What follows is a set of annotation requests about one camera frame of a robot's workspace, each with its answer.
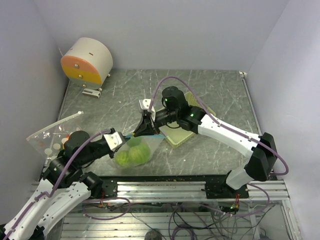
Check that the clear blue-zipper plastic bag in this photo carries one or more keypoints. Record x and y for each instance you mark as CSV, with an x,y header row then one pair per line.
x,y
153,141

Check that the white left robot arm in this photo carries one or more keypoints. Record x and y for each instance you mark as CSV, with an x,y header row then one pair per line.
x,y
63,185

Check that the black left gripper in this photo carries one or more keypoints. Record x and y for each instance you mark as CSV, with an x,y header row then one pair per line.
x,y
111,153

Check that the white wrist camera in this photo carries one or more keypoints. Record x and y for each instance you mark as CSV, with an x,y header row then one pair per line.
x,y
114,140
144,105

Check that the light green cabbage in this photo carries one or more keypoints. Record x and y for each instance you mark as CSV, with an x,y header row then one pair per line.
x,y
139,154

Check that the aluminium rail base frame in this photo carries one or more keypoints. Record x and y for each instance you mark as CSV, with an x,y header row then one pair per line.
x,y
188,188

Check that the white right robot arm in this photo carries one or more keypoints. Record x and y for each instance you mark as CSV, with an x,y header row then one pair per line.
x,y
260,150

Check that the small white metal bracket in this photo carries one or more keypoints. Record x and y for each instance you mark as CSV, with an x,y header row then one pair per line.
x,y
91,93

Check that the small green cabbage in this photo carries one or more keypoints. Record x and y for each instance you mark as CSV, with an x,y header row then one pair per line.
x,y
134,141

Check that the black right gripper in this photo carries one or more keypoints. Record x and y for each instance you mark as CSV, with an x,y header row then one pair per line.
x,y
146,127

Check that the green custard apple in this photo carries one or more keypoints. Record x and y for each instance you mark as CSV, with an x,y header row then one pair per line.
x,y
122,159

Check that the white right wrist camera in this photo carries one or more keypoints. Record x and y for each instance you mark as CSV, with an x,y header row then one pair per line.
x,y
144,105

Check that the pale green plastic basket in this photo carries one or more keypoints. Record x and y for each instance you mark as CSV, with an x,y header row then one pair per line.
x,y
177,135

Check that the round cream drawer cabinet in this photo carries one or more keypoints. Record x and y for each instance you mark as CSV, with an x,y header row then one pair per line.
x,y
87,63

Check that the clear polka dot zip bag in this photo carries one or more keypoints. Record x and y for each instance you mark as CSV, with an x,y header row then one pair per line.
x,y
47,141

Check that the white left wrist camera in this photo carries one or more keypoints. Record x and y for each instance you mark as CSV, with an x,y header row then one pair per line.
x,y
114,140

